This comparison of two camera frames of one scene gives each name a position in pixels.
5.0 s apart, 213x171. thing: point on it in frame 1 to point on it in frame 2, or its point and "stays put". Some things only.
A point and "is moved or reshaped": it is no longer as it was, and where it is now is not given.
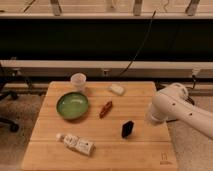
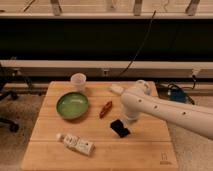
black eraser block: [127, 128] is moved or reshaped
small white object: [117, 89] stays put
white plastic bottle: [77, 144] stays put
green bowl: [72, 105] stays put
